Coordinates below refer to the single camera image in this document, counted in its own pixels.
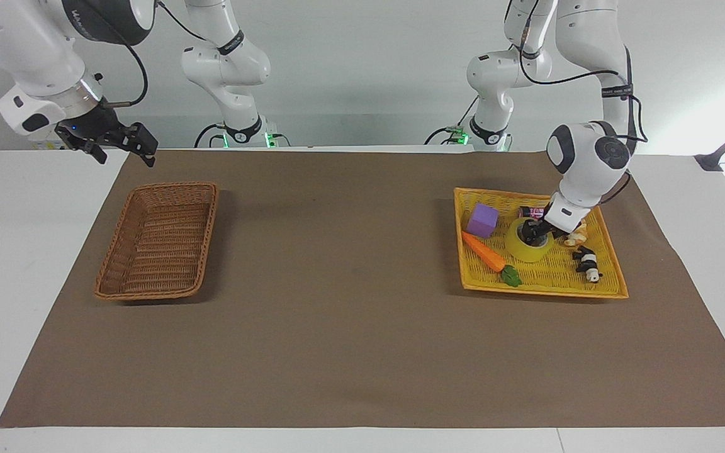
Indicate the orange toy carrot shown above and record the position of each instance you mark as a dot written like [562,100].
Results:
[483,251]

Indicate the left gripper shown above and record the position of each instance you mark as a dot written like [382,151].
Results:
[545,228]

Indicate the small pink can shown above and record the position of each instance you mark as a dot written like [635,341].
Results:
[529,212]

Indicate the black and white panda toy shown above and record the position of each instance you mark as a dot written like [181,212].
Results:
[587,261]

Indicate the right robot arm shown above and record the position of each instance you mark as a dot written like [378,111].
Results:
[35,56]

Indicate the yellow woven basket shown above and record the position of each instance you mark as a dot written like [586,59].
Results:
[551,274]

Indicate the yellow tape roll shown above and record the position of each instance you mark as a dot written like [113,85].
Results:
[517,245]

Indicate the brown wicker basket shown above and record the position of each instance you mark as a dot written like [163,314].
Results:
[161,242]

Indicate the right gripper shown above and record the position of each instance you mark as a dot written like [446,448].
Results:
[89,123]

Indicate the purple cube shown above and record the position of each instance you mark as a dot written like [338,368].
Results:
[483,220]

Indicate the orange and white toy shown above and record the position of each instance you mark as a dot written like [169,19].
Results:
[578,234]

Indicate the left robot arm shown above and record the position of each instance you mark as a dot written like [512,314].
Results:
[589,38]

